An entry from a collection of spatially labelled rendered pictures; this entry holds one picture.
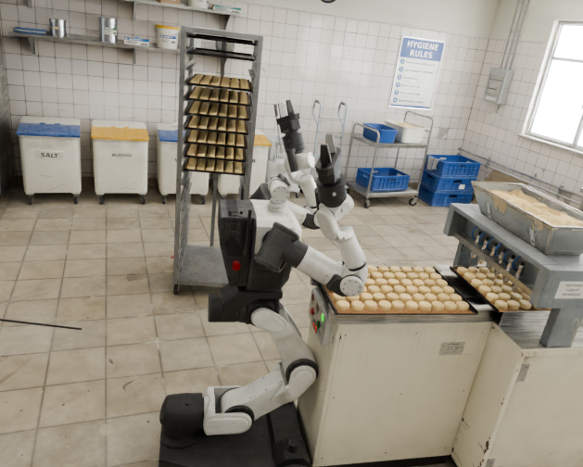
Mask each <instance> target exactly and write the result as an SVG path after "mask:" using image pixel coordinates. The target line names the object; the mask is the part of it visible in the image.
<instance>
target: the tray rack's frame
mask: <svg viewBox="0 0 583 467"><path fill-rule="evenodd" d="M186 31H187V32H194V33H202V34H209V35H217V36H222V37H232V38H239V39H247V40H254V41H258V40H259V34H253V33H245V32H232V31H225V30H217V29H210V28H202V27H195V26H186ZM194 39H195V38H189V47H190V46H192V45H194ZM222 50H223V51H226V42H222ZM224 68H225V58H223V57H222V59H221V75H220V76H221V77H223V76H224ZM217 185H218V173H214V183H213V198H212V213H211V229H210V244H209V246H204V245H189V244H188V246H187V249H186V254H185V258H184V265H183V270H182V271H178V283H177V284H178V285H179V286H178V291H179V288H180V284H187V285H205V286H222V287H224V286H225V285H227V284H228V283H229V282H228V278H227V274H226V269H225V266H224V262H223V257H222V251H221V247H220V246H214V245H213V244H214V229H215V214H216V199H217Z"/></svg>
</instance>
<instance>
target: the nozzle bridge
mask: <svg viewBox="0 0 583 467"><path fill-rule="evenodd" d="M476 226H478V227H477V228H476V229H475V230H474V233H473V237H477V235H478V233H479V231H481V232H482V233H483V232H485V233H484V234H483V235H482V236H481V240H480V242H481V243H484V242H485V240H486V238H487V236H489V239H490V238H491V237H494V238H493V239H492V240H491V241H490V242H489V244H488V248H492V246H494V243H495V242H497V243H498V245H499V244H500V243H502V245H500V246H499V247H498V249H497V252H496V253H497V255H500V254H501V251H502V250H503V249H504V248H506V252H507V251H508V250H509V249H511V251H509V252H508V254H507V255H506V257H505V260H506V261H509V259H510V258H511V256H512V254H514V255H515V258H514V259H516V258H517V257H518V256H521V257H520V258H519V259H518V260H517V261H516V262H515V264H514V267H515V268H518V267H519V265H520V264H521V261H524V262H525V265H524V266H525V267H524V270H523V273H522V276H521V277H517V276H516V273H517V271H516V270H515V269H514V268H512V269H511V270H507V267H508V263H506V262H504V261H503V263H499V257H497V256H496V255H495V257H494V258H493V257H491V256H490V252H491V251H489V250H487V251H483V250H482V248H483V245H481V244H479V246H476V245H475V239H474V238H472V236H471V234H472V231H473V229H474V228H475V227H476ZM443 233H444V234H445V235H446V236H454V237H455V238H456V239H458V240H459V244H458V247H457V251H456V255H455V258H454V261H453V265H456V266H477V265H478V258H479V257H480V258H481V259H482V260H484V261H485V262H486V263H487V264H489V265H490V266H491V267H492V268H494V269H495V270H496V271H498V272H499V273H500V274H502V275H503V276H504V277H505V278H507V279H508V280H509V281H510V282H512V283H513V284H515V285H516V286H517V287H518V288H520V289H521V290H522V291H523V292H525V293H526V294H527V295H528V296H530V299H529V303H531V304H532V305H533V306H534V307H536V308H537V309H551V312H550V315H549V318H548V320H547V322H546V325H545V327H544V330H543V333H542V335H541V338H540V340H539V342H540V343H541V344H542V345H543V346H544V347H545V348H549V347H571V346H572V344H573V341H574V339H575V336H576V334H577V330H578V327H579V325H580V324H581V321H582V319H583V253H582V254H581V255H579V256H563V255H545V254H544V253H542V252H541V251H539V250H538V249H536V248H534V247H533V246H532V245H530V244H529V243H527V242H526V241H524V240H522V239H521V238H519V237H518V236H516V235H515V234H513V233H511V232H509V231H508V230H506V229H505V228H503V227H502V226H500V225H499V224H498V223H496V222H495V221H493V220H491V219H490V218H488V217H486V216H485V215H483V214H482V213H481V212H480V209H479V206H478V204H459V203H450V208H449V212H448V216H447V219H446V223H445V227H444V231H443ZM472 251H473V252H474V253H476V254H477V256H476V257H475V258H474V259H473V258H472V256H471V253H472ZM506 252H505V253H506Z"/></svg>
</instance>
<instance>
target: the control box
mask: <svg viewBox="0 0 583 467"><path fill-rule="evenodd" d="M311 294H313V295H314V299H313V301H312V299H311V302H310V307H309V314H308V315H309V317H310V319H311V323H314V325H313V328H314V331H315V328H316V332H315V333H316V334H317V336H318V338H319V340H320V343H321V345H322V347H329V343H330V337H331V333H332V327H333V322H329V321H328V313H329V308H328V305H327V303H326V301H325V299H324V297H323V294H322V292H321V290H320V288H319V287H313V288H312V289H311ZM317 303H318V305H319V309H318V311H317V309H316V305H317ZM311 308H313V309H314V314H313V315H311ZM322 314H323V322H322ZM317 321H319V322H320V328H317V327H316V326H315V324H316V322H317Z"/></svg>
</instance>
